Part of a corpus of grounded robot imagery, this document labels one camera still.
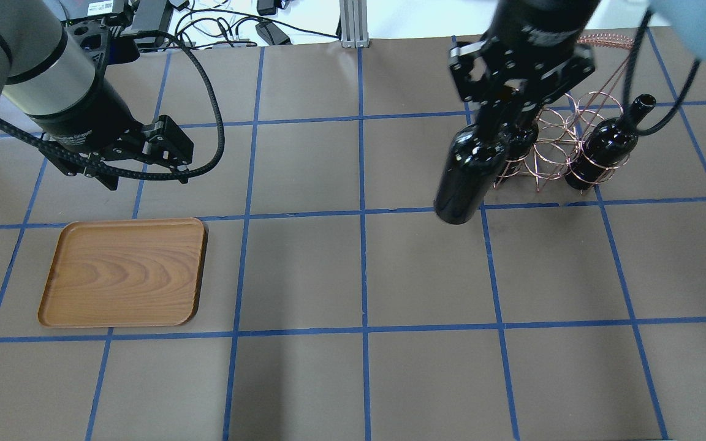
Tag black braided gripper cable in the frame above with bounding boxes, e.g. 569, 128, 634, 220
0, 34, 225, 183

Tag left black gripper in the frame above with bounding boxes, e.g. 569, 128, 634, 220
28, 83, 194, 192

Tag wooden tray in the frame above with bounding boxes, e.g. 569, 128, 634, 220
37, 217, 208, 329

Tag dark wine bottle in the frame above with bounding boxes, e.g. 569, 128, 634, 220
433, 122, 507, 224
565, 93, 656, 192
494, 119, 540, 187

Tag aluminium frame post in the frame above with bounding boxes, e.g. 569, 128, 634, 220
339, 0, 371, 48

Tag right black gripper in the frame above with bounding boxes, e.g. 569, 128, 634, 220
449, 1, 599, 125

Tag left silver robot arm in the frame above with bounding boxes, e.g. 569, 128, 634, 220
0, 1, 197, 190

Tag copper wire bottle basket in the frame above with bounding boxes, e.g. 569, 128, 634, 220
493, 32, 633, 193

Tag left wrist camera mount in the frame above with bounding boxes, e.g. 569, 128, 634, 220
45, 1, 173, 68

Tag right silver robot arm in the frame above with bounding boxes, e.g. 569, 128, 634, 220
449, 1, 706, 136

